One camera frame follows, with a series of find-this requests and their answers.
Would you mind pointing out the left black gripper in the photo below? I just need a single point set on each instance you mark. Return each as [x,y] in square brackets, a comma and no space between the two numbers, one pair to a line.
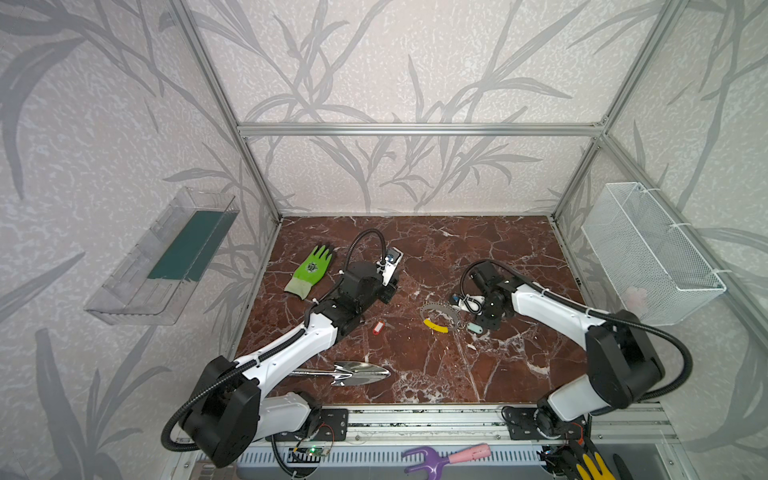
[384,291]

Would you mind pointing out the key with teal cap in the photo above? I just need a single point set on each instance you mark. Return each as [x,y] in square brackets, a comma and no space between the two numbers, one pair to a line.
[474,328]

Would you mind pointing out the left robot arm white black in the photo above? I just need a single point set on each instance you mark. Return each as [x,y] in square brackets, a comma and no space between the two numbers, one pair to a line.
[231,405]

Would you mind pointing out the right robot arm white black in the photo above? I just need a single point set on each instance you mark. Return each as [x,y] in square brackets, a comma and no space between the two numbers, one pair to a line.
[627,361]

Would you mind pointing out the green work glove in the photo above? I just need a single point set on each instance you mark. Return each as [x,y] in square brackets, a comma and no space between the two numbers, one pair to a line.
[310,272]

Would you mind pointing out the silver garden trowel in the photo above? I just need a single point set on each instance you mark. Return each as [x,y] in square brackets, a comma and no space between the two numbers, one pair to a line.
[346,373]

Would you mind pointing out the purple pink garden fork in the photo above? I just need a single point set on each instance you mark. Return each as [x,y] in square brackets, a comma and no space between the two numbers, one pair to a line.
[433,463]

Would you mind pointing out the small green circuit board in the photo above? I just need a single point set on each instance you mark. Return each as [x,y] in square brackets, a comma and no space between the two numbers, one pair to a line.
[310,454]

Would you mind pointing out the yellow black glove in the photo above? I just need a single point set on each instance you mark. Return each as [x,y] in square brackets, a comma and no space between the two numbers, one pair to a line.
[581,460]

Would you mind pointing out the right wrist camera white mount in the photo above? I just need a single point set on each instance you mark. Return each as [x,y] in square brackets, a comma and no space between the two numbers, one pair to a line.
[472,304]

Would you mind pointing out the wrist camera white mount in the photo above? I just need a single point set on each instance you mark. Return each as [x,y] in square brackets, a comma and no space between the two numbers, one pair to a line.
[472,304]
[389,264]

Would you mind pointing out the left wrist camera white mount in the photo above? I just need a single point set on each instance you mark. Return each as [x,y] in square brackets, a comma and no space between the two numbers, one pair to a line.
[389,264]

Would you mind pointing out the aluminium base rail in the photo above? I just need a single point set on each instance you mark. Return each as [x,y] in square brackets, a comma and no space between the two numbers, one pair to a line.
[469,424]

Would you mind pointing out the white wire basket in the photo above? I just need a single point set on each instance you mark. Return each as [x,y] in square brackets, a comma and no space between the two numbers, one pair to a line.
[653,266]

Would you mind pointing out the clear plastic wall tray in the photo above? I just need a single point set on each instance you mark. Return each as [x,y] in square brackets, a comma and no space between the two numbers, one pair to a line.
[155,281]

